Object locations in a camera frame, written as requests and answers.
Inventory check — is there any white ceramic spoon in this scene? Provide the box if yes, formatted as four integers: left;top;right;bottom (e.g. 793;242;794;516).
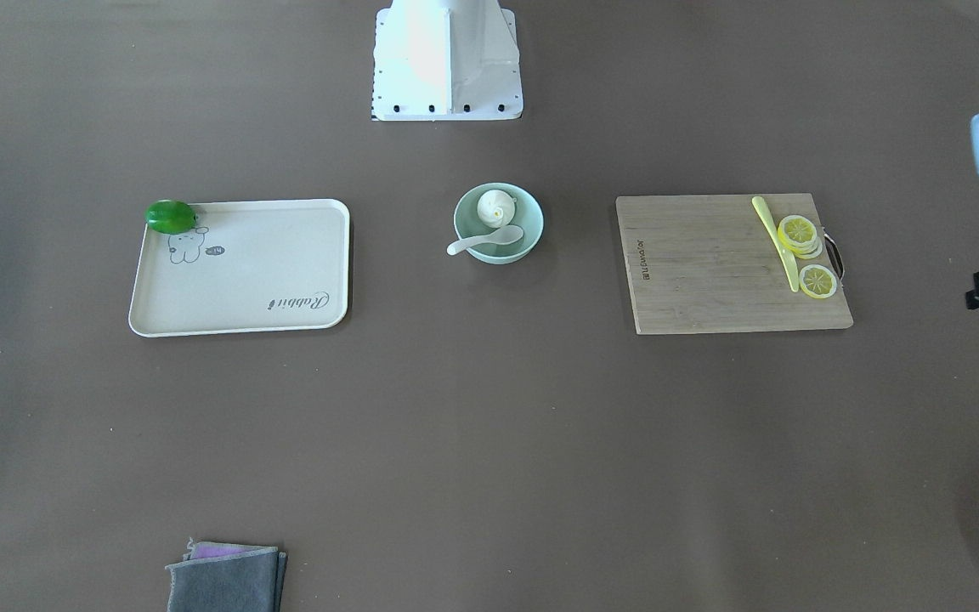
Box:
446;224;524;256

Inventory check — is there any mint green bowl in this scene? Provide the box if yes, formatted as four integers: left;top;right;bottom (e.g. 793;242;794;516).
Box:
452;182;544;266

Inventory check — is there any upper lemon slice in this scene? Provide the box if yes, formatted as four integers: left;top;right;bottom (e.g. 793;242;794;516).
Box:
777;214;823;259

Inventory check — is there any yellow plastic knife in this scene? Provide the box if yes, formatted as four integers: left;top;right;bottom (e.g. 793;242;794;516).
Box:
751;196;801;293

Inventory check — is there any wooden cutting board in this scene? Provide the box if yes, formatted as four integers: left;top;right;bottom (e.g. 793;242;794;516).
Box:
614;194;853;336

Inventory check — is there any cream rabbit tray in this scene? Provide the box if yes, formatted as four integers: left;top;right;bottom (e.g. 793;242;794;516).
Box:
128;199;351;337

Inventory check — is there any green lime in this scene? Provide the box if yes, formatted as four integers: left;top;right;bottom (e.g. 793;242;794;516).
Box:
146;199;197;234

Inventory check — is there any grey folded cloth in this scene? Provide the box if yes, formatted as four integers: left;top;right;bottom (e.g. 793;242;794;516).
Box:
166;538;287;611

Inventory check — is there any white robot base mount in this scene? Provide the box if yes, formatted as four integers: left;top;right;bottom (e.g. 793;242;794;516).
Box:
371;1;524;122

